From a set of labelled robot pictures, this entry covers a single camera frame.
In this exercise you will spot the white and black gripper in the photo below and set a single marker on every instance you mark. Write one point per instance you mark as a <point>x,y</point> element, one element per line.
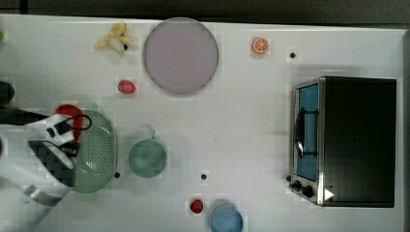
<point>57,130</point>

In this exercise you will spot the red plush ketchup bottle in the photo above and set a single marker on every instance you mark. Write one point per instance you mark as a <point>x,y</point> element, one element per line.
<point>71,110</point>

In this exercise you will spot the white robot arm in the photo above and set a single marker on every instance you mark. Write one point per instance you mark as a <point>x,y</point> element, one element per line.
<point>36,173</point>

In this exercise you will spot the red strawberry toy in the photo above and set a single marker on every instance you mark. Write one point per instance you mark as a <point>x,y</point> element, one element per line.
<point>126,87</point>

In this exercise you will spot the dark round object upper left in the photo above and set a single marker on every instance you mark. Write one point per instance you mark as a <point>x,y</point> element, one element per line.
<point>7,92</point>

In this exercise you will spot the peeled banana toy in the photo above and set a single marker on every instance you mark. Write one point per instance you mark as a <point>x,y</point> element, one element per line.
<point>116,38</point>

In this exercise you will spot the small red tomato toy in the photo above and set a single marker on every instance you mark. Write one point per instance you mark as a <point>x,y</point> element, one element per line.
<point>196,206</point>

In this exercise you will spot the grey round plate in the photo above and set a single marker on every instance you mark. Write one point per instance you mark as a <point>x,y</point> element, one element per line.
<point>181,55</point>

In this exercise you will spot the blue round cup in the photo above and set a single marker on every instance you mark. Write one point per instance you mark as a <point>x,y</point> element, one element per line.
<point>226,218</point>

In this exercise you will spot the orange slice toy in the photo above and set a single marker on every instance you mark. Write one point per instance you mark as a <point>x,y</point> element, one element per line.
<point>260,46</point>

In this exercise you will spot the black and steel toaster oven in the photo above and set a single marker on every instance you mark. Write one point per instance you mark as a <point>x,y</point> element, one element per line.
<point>343,141</point>

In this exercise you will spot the green cup with handle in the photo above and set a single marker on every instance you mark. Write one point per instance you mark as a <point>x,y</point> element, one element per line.
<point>147,157</point>

